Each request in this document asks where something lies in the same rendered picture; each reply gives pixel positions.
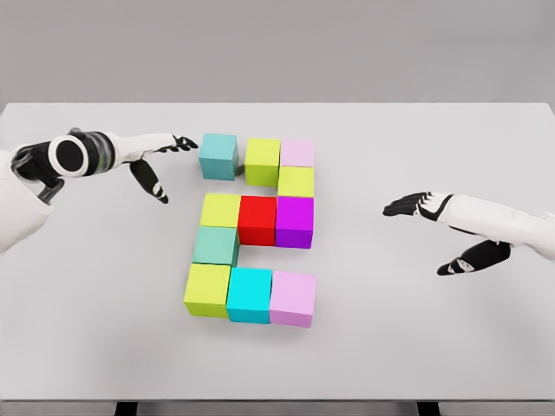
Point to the teal blue block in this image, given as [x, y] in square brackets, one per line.
[217, 156]

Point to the yellow-green block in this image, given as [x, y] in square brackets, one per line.
[220, 210]
[296, 182]
[206, 290]
[261, 162]

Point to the light pink block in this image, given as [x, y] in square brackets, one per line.
[297, 152]
[291, 300]

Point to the purple block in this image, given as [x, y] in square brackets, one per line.
[294, 223]

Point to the red block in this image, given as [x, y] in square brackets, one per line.
[256, 221]

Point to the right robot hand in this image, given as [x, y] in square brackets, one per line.
[472, 216]

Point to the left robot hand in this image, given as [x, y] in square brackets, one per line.
[145, 145]

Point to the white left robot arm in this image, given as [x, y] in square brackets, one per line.
[69, 151]

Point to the sea green block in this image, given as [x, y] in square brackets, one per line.
[213, 245]

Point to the bright cyan block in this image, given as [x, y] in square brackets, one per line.
[248, 295]

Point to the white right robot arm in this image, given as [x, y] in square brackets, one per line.
[537, 236]

